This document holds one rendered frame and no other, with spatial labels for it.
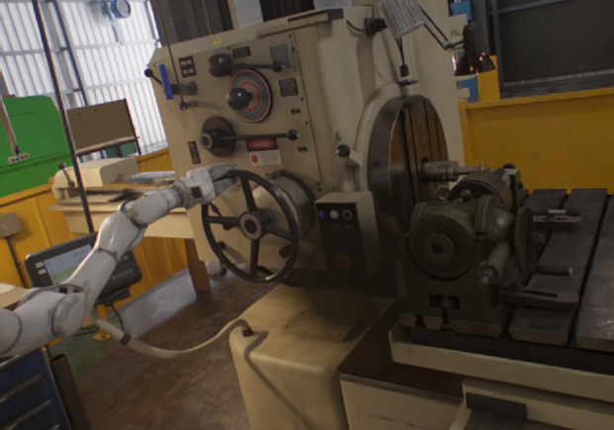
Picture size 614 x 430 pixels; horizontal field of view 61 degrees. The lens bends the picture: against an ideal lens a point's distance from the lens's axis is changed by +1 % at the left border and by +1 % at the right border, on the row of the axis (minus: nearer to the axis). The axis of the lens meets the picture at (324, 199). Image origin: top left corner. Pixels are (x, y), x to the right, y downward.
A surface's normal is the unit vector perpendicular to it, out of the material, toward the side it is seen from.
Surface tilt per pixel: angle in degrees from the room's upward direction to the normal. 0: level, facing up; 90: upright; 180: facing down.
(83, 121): 90
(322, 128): 90
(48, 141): 84
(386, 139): 51
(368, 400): 90
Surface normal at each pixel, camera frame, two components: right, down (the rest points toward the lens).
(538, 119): -0.51, 0.32
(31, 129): 0.82, -0.10
